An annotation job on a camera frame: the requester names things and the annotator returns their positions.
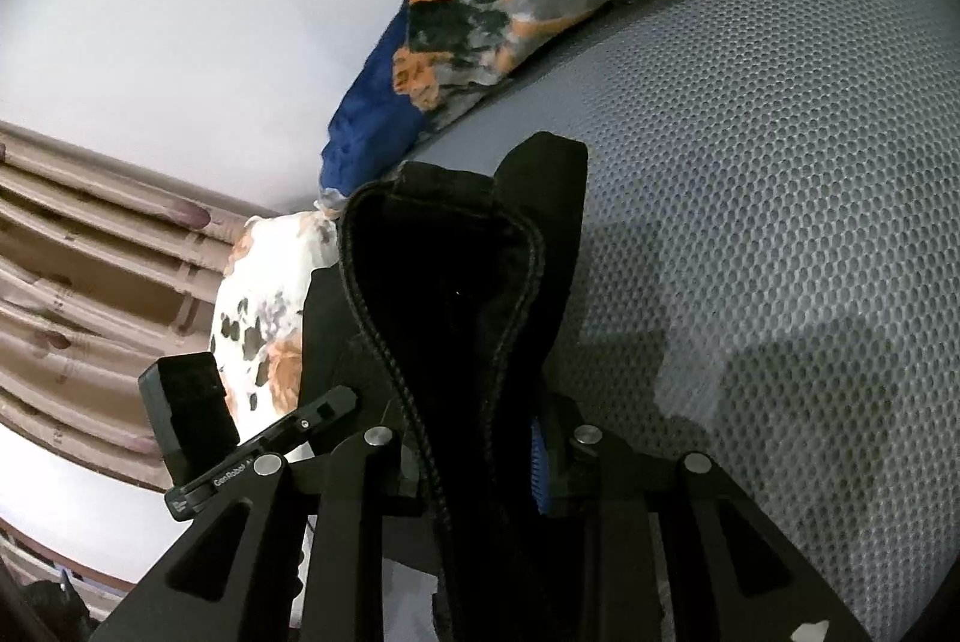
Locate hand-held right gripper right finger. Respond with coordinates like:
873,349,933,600
529,396,875,642

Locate beige curtain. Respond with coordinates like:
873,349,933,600
0,118,254,491

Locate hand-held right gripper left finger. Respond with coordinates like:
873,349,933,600
112,424,434,642

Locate grey mesh mattress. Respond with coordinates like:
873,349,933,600
409,0,960,642

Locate black pants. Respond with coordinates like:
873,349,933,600
298,132,665,642

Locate white floral pillow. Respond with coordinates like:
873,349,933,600
208,208,353,467

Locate blue floral blanket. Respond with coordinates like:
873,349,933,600
319,0,942,217

